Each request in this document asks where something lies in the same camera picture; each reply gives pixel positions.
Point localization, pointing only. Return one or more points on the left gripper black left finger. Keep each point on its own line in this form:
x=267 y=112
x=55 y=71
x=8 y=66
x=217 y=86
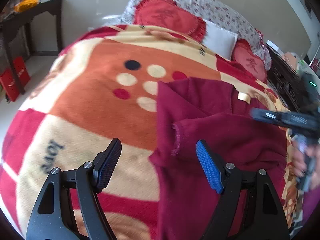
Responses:
x=52 y=216

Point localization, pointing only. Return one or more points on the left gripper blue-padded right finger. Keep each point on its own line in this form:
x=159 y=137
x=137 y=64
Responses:
x=263 y=216

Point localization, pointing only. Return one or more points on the maroon knit shirt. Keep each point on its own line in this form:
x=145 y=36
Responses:
x=196 y=109

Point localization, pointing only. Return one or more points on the person's right hand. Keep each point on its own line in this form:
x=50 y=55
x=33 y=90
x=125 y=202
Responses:
x=299 y=164

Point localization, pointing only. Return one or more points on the dark carved wooden headboard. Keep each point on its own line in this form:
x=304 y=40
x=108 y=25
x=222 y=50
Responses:
x=286 y=82

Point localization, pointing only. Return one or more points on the red heart cushion right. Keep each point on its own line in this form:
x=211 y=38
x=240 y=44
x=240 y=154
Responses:
x=243 y=55

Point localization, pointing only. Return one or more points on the red heart cushion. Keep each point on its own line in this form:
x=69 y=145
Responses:
x=243 y=55
x=167 y=14

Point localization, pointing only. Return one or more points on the white pillow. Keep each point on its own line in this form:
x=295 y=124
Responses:
x=219 y=40

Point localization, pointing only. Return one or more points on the orange red cream fleece blanket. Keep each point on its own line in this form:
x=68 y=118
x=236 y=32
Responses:
x=105 y=86

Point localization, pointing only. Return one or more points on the red gift bag rear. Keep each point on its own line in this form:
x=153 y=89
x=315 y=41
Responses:
x=21 y=70

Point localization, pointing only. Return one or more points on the floral bed sheet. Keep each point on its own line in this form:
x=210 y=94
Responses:
x=220 y=14

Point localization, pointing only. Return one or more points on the red heart cushion left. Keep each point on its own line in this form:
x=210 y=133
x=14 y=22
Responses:
x=167 y=14

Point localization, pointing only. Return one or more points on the dark wooden console table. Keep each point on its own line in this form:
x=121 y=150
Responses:
x=11 y=26

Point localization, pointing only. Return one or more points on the orange plastic basket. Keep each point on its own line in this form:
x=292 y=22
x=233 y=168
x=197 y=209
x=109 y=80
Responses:
x=25 y=5

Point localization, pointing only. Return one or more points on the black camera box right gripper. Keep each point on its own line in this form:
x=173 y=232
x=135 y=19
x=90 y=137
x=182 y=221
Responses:
x=310 y=95

